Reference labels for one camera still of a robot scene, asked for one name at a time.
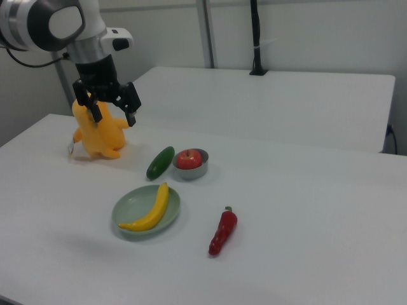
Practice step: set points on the red apple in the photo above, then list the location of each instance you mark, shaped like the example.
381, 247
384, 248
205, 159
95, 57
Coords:
189, 159

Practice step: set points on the round grey metal bowl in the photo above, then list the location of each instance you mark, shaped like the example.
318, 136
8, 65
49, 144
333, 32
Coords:
190, 174

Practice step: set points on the aluminium frame post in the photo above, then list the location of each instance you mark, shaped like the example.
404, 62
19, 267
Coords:
65, 82
206, 31

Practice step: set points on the green cucumber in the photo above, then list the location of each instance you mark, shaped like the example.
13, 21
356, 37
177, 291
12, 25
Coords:
160, 162

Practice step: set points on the black pole on stand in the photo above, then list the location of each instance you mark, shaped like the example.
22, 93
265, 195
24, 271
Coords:
256, 38

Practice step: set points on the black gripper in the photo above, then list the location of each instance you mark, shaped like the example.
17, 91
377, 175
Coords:
98, 76

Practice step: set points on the red chili pepper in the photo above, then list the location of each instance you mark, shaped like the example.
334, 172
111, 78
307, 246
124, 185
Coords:
224, 232

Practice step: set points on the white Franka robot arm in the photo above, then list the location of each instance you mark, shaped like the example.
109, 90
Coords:
92, 19

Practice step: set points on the yellow plush toy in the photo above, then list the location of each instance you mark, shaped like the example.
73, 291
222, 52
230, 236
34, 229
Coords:
105, 136

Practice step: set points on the pale green plastic plate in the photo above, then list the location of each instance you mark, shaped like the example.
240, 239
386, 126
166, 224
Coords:
133, 206

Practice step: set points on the yellow banana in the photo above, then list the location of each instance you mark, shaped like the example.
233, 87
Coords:
155, 211

